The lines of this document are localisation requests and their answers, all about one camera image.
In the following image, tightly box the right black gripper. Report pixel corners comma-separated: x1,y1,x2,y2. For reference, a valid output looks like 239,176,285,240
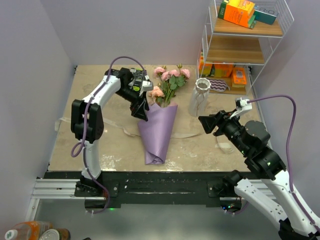
197,107,250,155

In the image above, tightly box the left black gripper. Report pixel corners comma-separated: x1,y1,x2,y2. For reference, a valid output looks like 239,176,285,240
115,86,150,121

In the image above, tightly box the purple wrapping paper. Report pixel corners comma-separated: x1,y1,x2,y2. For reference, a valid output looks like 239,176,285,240
137,103,178,165

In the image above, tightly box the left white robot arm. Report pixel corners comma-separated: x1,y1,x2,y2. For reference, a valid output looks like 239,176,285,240
70,67,154,196

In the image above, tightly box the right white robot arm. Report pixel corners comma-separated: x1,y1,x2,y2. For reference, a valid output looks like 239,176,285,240
198,110,320,240

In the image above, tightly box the white ribbed ceramic vase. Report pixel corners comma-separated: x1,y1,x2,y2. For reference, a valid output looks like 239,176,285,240
188,78,211,117

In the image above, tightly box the pink rose bouquet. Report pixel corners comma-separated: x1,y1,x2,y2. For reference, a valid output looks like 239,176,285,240
148,64,191,108

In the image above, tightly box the beige ribbon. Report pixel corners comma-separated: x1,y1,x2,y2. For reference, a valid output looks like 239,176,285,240
54,117,234,154

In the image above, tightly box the black green product box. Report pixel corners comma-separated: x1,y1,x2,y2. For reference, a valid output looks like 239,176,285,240
128,68,147,92

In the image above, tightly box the purple wavy eye mask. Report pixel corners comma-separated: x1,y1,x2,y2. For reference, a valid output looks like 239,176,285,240
207,78,230,93

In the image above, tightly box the orange box bottom middle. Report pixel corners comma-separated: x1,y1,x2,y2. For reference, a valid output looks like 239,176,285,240
213,63,234,78

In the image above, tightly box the orange box bottom left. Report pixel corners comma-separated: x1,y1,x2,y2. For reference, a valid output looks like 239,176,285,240
198,51,213,77

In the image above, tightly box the orange packet bottom right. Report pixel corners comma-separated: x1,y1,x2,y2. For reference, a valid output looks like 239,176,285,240
231,67,247,88

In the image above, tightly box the orange green box top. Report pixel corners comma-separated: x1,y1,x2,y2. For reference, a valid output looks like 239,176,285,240
217,0,256,29

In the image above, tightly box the teal box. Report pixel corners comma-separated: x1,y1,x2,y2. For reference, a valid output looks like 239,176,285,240
254,5,279,25

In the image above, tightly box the tin can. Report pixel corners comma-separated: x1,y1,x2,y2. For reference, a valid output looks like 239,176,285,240
39,228,71,240

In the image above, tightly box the orange juice bottle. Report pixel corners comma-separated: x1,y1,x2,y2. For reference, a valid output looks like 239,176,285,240
4,221,53,240

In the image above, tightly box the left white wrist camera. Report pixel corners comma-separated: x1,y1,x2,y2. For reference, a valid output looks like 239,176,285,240
141,80,154,92

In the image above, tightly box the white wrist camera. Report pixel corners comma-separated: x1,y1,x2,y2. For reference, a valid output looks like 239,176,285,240
141,80,154,92
229,97,253,119

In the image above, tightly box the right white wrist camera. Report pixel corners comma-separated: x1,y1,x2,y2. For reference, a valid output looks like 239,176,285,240
229,97,253,119

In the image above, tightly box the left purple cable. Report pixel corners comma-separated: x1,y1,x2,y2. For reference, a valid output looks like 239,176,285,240
70,56,148,215

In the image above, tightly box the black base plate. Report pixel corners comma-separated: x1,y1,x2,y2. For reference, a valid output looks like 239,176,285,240
44,171,236,210

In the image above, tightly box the white wire wooden shelf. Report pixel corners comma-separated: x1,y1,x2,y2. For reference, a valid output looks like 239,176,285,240
196,0,294,95

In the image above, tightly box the aluminium rail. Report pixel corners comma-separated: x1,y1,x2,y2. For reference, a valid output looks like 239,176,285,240
24,178,104,222

